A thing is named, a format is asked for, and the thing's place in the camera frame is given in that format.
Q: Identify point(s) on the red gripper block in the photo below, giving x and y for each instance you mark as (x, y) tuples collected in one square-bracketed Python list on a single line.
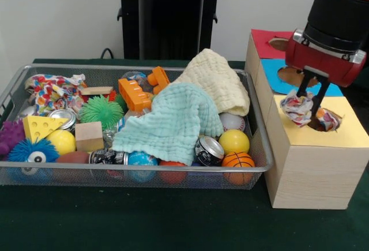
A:
[(323, 63)]

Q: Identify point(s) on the colourful patterned cloth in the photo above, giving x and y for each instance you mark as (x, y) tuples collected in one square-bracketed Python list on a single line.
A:
[(298, 109), (328, 119), (57, 89)]

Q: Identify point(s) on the cream white waffle cloth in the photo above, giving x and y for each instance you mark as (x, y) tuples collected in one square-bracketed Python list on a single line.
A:
[(213, 78)]

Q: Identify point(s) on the mint green waffle cloth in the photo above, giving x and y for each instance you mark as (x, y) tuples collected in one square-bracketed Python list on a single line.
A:
[(167, 124)]

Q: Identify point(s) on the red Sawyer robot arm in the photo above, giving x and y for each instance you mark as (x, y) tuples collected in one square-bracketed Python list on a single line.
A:
[(337, 11)]

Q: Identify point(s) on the wooden box with three holes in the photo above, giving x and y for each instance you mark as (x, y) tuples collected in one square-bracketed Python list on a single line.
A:
[(311, 176)]

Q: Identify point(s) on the shallow clear mesh bin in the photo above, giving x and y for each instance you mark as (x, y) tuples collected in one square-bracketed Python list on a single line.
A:
[(86, 176)]

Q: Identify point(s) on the yellow ball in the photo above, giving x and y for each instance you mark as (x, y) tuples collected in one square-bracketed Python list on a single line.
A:
[(234, 141)]

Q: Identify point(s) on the small orange basketball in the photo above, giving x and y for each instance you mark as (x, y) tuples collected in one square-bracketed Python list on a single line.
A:
[(238, 160)]

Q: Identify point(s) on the dark green table cloth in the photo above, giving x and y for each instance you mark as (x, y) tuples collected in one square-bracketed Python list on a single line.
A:
[(144, 222)]

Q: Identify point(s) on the plain wooden block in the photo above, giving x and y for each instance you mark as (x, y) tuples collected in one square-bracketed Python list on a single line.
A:
[(89, 137)]

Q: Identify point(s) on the yellow cheese wedge toy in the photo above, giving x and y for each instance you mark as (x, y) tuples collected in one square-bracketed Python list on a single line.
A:
[(40, 125)]

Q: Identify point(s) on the blue spiky ball with eye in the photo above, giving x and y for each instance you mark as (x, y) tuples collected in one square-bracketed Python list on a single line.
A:
[(21, 151)]

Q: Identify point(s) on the purple spiky toy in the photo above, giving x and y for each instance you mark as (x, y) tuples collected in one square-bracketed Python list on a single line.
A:
[(10, 134)]

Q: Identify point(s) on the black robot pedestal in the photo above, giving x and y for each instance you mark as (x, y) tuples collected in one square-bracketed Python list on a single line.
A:
[(161, 17)]

